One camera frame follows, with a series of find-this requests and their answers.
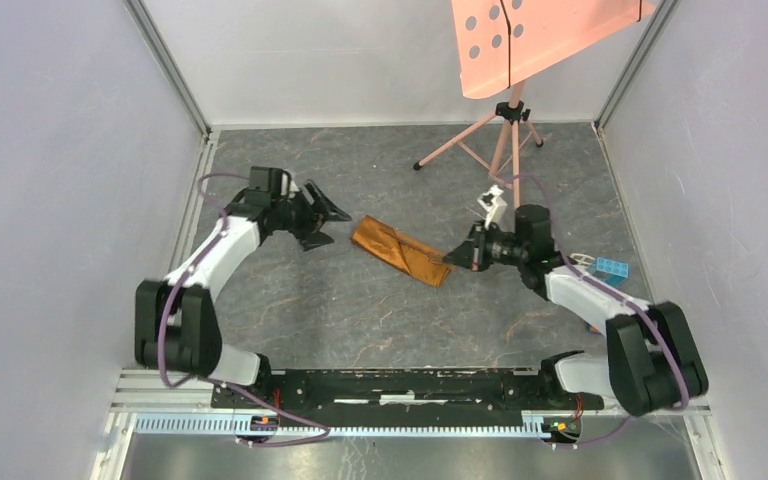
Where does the pink music stand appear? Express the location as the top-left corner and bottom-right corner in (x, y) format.
(413, 0), (655, 204)

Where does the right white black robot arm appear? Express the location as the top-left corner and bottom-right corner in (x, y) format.
(443, 204), (709, 417)

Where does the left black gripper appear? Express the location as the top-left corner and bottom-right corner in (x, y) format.
(272, 181), (352, 252)

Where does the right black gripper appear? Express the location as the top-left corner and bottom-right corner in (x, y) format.
(442, 220), (527, 273)

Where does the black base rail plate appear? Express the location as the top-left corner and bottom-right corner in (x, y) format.
(211, 368), (605, 429)

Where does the blue toy brick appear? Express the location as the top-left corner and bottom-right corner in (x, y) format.
(589, 257), (630, 288)

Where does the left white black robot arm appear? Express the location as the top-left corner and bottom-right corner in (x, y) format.
(134, 166), (352, 408)

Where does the purple cable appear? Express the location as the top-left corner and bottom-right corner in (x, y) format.
(489, 173), (691, 452)
(157, 172), (332, 449)

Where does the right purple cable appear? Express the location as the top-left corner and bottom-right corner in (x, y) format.
(489, 173), (691, 452)

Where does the white toy window frame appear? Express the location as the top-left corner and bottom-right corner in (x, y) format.
(569, 252), (596, 268)

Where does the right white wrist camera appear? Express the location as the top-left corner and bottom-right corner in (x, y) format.
(477, 185), (508, 229)

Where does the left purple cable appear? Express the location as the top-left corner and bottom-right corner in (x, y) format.
(157, 172), (332, 449)

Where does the orange cloth napkin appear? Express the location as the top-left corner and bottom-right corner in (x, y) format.
(350, 216), (451, 287)

